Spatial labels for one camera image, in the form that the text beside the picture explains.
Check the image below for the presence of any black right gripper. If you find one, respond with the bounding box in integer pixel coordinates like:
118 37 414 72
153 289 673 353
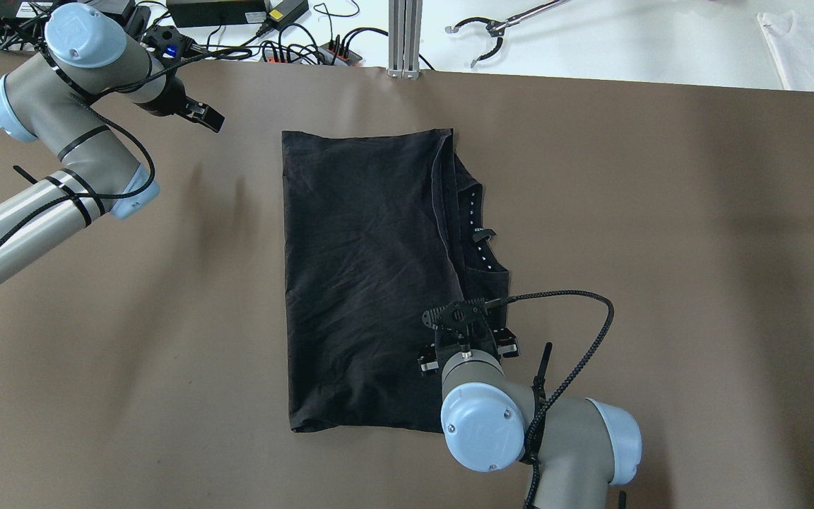
418 325 520 375

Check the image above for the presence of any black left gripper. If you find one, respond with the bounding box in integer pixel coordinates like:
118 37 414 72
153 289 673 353
136 75 225 133

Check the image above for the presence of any black t-shirt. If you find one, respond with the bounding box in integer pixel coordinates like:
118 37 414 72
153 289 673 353
282 129 510 433

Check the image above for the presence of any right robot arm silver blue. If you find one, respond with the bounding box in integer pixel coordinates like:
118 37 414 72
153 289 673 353
418 326 643 508

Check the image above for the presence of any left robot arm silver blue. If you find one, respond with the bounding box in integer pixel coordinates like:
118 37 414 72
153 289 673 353
0 2 224 284

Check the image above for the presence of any black power brick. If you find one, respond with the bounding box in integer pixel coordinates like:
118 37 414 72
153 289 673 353
165 1 269 28

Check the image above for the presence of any power strip with plugs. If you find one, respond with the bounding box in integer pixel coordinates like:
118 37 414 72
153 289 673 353
257 41 364 67

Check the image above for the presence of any metal reacher grabber tool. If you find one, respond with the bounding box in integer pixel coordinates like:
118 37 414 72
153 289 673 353
444 1 568 69

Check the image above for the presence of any aluminium cage frame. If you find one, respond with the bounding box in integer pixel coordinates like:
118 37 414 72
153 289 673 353
387 0 423 80

